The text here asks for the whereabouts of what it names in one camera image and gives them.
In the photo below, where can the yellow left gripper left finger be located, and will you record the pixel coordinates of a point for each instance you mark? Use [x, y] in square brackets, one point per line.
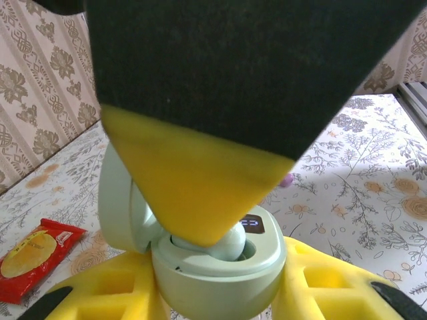
[100, 290]

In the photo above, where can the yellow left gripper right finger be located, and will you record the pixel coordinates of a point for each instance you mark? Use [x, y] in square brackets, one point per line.
[333, 293]

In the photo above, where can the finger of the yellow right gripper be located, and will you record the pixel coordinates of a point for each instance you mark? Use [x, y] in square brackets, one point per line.
[217, 100]

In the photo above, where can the pink earbud charging case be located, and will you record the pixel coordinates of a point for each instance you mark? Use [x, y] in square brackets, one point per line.
[287, 180]

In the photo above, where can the mint green earbud charging case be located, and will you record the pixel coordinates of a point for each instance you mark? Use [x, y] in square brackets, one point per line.
[217, 286]

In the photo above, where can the red snack packet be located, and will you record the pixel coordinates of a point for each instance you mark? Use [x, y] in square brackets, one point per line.
[36, 256]

